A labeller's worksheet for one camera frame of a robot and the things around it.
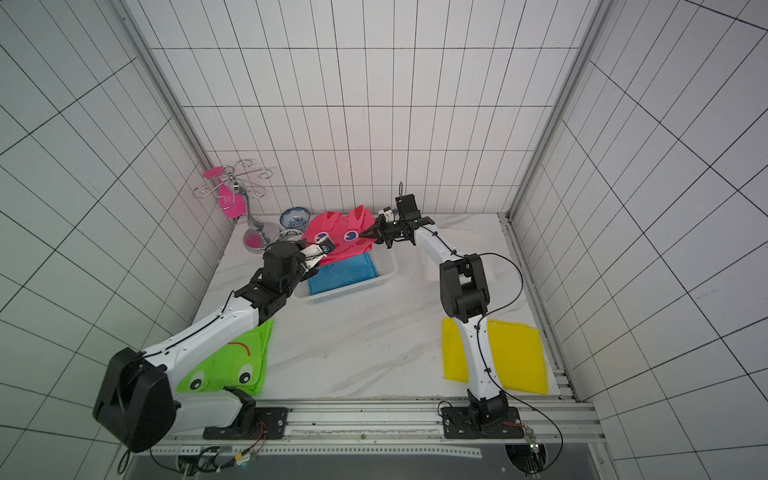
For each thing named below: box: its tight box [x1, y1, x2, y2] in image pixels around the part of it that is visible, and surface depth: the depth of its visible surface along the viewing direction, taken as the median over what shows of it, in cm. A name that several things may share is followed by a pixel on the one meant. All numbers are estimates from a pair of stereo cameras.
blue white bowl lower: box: [273, 229, 304, 243], surface depth 112 cm
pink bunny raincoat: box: [302, 205, 377, 266], surface depth 100 cm
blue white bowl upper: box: [280, 207, 311, 229], surface depth 120 cm
